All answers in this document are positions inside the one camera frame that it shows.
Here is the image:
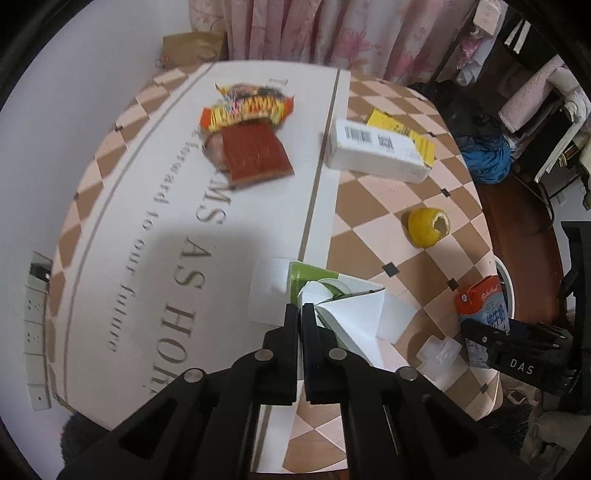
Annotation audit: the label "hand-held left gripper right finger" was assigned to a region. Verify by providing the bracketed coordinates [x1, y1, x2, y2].
[302, 303, 533, 480]

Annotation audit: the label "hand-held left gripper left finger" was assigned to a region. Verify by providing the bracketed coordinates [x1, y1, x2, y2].
[58, 303, 299, 480]

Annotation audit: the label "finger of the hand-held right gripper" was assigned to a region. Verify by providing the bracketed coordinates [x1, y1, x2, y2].
[461, 318, 514, 354]

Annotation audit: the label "orange and blue milk carton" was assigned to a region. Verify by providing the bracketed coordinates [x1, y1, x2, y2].
[454, 276, 511, 368]

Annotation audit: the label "green and white carton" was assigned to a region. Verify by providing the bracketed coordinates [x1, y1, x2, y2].
[286, 261, 387, 370]

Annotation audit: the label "white green paper carton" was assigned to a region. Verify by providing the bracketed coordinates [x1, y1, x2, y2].
[248, 257, 417, 346]

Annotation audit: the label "clear plastic wrapper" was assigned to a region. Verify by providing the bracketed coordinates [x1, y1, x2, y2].
[417, 336, 462, 380]

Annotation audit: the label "white round bin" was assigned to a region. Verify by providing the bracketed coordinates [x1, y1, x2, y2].
[493, 260, 515, 325]

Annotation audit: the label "yellow citrus peel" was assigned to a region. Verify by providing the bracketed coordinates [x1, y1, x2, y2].
[407, 207, 451, 249]

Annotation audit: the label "checkered printed tablecloth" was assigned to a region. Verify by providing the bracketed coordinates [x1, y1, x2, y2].
[46, 60, 505, 474]

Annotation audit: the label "blue cloth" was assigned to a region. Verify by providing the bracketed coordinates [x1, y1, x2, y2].
[461, 133, 512, 186]

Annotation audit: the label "white cardboard box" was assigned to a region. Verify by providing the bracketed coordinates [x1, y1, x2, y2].
[322, 119, 430, 185]

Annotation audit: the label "colourful snack packet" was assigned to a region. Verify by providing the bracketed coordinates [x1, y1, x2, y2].
[200, 82, 295, 136]

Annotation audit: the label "pink towel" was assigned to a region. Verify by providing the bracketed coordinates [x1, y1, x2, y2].
[500, 68, 570, 133]

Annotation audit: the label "dark furry thing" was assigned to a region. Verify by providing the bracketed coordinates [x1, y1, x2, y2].
[59, 412, 112, 465]

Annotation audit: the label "white power strip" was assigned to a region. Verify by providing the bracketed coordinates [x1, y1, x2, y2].
[25, 251, 54, 411]

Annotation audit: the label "brown paper bag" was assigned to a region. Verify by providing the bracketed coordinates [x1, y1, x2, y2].
[161, 31, 230, 71]

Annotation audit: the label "hanging light clothes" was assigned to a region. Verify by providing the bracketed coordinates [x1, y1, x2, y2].
[456, 0, 509, 87]

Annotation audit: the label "pink floral curtain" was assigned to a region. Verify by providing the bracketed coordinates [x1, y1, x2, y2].
[188, 0, 477, 85]

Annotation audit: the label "black garment with white stripes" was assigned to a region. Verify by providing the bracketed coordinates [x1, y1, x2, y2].
[502, 8, 560, 75]

